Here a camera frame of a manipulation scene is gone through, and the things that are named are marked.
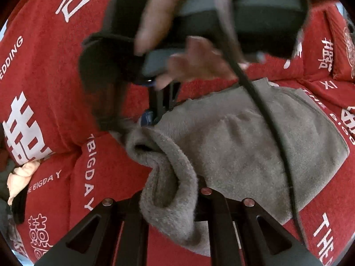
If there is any grey sweater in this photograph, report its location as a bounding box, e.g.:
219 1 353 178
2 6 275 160
111 78 350 256

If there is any person's right hand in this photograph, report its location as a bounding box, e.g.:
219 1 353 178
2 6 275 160
135 0 235 90

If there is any red embroidered sofa cover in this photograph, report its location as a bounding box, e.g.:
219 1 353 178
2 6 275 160
1 0 354 265

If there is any black cloth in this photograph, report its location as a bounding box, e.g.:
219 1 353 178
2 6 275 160
12 185 29 225

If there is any peach cloth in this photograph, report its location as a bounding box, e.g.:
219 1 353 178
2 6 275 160
7 161 40 206

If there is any black cable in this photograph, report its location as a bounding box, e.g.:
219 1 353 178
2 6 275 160
216 19 309 249

